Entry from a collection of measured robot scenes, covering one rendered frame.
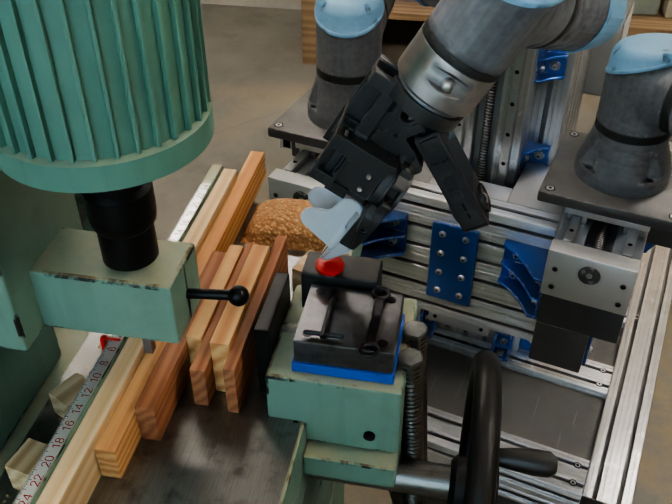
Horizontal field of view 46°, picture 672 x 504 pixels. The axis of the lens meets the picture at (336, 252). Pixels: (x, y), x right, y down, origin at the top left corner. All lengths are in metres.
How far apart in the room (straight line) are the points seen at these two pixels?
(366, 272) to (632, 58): 0.60
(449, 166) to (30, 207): 0.37
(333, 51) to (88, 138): 0.85
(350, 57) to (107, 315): 0.77
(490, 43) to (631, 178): 0.73
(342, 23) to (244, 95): 2.05
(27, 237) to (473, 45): 0.42
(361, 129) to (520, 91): 0.77
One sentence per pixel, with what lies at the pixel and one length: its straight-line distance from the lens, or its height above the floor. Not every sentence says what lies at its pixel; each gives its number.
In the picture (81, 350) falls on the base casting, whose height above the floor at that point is 0.80.
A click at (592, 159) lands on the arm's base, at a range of 1.36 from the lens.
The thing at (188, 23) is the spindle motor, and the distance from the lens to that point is 0.60.
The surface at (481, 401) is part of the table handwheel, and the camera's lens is 0.77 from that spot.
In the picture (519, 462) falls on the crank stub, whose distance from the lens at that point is 0.77.
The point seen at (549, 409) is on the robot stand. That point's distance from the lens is 1.80.
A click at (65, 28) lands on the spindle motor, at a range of 0.55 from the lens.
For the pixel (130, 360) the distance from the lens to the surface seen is 0.83.
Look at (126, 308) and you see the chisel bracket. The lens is 0.75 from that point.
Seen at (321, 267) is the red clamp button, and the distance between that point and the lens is 0.80.
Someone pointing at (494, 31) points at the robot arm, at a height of 1.29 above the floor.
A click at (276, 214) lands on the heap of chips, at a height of 0.93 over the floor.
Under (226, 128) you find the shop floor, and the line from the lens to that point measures 3.16.
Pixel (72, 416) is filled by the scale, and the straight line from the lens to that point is 0.79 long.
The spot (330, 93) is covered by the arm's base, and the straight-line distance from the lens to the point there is 1.43.
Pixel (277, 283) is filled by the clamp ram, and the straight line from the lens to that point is 0.82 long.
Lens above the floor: 1.53
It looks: 38 degrees down
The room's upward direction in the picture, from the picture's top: straight up
